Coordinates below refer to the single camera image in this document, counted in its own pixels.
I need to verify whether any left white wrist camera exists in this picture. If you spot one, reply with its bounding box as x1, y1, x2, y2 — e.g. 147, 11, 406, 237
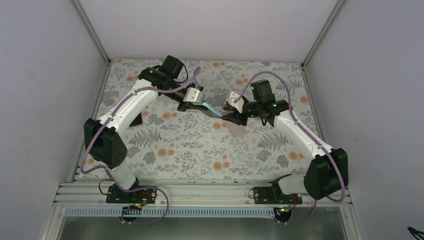
183, 87, 205, 106

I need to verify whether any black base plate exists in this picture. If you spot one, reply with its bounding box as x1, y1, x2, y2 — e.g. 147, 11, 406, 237
105, 185, 157, 205
252, 186, 303, 205

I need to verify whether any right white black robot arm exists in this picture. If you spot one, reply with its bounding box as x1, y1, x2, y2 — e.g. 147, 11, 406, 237
222, 79, 349, 204

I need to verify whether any black cable bottom right corner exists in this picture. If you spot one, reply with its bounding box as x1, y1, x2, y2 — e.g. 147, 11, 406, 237
407, 226, 424, 240

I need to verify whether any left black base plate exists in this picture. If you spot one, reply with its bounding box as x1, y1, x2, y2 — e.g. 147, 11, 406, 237
105, 185, 157, 205

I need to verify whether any aluminium rail frame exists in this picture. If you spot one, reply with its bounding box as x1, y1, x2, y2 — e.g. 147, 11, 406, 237
38, 0, 365, 240

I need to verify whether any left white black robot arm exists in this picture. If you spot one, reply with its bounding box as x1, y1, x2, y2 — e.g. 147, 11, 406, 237
80, 55, 201, 203

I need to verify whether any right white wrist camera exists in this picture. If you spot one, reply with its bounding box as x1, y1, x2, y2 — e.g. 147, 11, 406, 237
226, 91, 245, 113

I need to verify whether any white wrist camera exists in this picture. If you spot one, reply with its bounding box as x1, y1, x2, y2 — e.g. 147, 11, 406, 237
226, 91, 245, 113
183, 87, 205, 106

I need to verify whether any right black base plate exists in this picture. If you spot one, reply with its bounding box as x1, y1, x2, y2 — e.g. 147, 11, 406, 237
252, 186, 303, 205

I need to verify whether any floral patterned table mat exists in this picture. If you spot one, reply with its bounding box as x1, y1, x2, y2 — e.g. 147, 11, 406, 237
122, 60, 317, 181

